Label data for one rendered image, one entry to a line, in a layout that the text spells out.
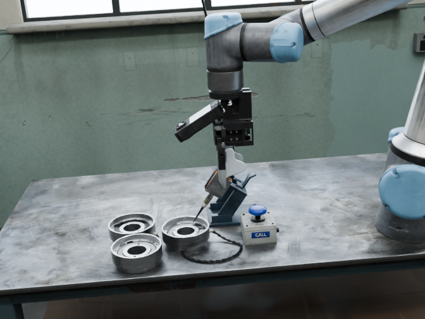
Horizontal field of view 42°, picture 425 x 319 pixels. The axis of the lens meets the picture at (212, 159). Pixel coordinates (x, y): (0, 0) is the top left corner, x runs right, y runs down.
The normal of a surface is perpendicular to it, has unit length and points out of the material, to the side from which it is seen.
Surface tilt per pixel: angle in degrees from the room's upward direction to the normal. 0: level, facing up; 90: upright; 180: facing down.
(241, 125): 90
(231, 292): 0
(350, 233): 0
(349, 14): 110
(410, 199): 97
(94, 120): 90
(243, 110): 90
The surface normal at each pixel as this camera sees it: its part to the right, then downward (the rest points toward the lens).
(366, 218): -0.05, -0.94
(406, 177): -0.38, 0.45
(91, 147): 0.07, 0.33
